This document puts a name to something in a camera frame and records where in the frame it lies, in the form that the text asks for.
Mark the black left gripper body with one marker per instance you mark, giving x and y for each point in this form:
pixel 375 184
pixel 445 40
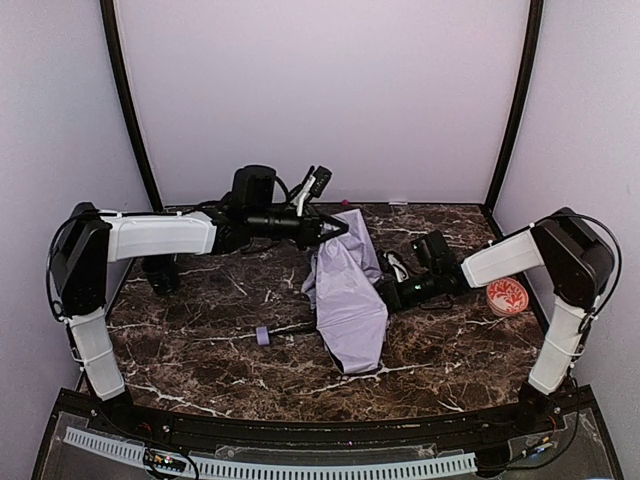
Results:
pixel 314 230

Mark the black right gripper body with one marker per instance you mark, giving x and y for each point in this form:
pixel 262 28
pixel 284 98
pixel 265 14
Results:
pixel 388 295

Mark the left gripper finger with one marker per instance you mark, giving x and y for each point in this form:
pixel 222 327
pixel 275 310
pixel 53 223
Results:
pixel 332 223
pixel 332 233

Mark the lavender folding umbrella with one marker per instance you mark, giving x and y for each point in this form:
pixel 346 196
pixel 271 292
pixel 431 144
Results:
pixel 351 316

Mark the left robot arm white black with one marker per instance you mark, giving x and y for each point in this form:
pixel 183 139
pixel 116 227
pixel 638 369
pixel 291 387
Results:
pixel 258 206

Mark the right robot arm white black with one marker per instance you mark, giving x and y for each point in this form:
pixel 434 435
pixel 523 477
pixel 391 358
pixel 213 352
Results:
pixel 576 256

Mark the red white patterned bowl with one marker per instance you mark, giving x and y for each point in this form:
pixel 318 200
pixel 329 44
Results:
pixel 507 297

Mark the dark mug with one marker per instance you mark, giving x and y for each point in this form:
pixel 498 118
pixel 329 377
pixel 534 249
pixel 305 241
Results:
pixel 161 274

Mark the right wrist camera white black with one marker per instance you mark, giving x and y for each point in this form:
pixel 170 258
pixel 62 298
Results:
pixel 391 263

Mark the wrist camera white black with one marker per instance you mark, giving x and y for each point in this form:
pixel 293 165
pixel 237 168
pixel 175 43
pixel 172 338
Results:
pixel 312 186
pixel 391 263

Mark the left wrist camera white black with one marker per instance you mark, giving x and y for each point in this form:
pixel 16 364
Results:
pixel 312 186

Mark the right black corner post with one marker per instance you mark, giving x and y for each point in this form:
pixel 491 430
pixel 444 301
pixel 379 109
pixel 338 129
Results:
pixel 520 94

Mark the black corner post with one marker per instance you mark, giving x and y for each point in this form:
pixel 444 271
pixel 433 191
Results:
pixel 126 101
pixel 520 94

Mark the grey slotted cable duct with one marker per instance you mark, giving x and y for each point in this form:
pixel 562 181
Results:
pixel 261 463

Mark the left black corner post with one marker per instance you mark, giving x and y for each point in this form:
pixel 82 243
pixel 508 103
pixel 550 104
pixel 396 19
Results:
pixel 126 101

